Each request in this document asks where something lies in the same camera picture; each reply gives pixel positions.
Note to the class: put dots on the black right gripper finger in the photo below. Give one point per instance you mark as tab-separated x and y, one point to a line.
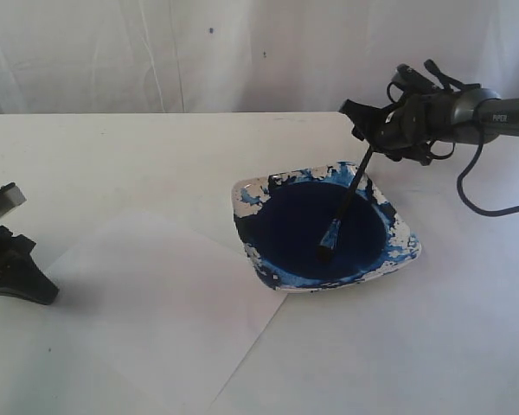
370	123

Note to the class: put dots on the white square paint dish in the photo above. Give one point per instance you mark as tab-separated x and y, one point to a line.
281	218

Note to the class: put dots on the black paintbrush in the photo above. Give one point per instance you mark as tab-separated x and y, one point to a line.
327	245

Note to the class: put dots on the white backdrop curtain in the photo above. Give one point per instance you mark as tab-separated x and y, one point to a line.
242	56

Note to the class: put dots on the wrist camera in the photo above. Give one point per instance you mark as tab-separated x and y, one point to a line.
408	80
11	197

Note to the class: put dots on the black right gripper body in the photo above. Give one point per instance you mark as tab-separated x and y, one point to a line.
400	131

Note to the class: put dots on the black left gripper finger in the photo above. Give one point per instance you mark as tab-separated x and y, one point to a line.
21	278

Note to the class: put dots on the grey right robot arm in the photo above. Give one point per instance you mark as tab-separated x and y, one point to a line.
476	116

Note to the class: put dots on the white paper sheet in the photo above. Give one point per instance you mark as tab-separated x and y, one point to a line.
151	317

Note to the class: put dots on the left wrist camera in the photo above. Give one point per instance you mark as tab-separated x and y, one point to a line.
11	197

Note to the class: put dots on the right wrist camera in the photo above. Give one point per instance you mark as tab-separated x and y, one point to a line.
408	80

